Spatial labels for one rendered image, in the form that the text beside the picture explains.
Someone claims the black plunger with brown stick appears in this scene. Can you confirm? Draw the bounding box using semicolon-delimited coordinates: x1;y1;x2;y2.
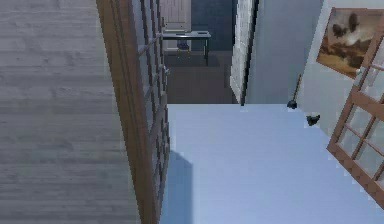
286;73;303;110

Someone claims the white panelled room door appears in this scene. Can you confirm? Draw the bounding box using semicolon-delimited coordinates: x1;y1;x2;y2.
229;0;260;106

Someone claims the small black object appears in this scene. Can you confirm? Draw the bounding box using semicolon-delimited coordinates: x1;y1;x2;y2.
305;114;322;127

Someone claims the pale panelled room door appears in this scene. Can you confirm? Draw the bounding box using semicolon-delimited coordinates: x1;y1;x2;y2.
160;0;193;52

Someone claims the brown glass-paned room door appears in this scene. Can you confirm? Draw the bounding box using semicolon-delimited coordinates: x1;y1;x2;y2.
326;16;384;210
95;0;172;224

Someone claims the dark grey table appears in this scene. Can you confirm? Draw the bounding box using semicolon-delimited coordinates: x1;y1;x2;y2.
162;30;212;67

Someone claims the framed brown landscape picture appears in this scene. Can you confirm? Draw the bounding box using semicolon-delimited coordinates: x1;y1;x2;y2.
315;7;384;80

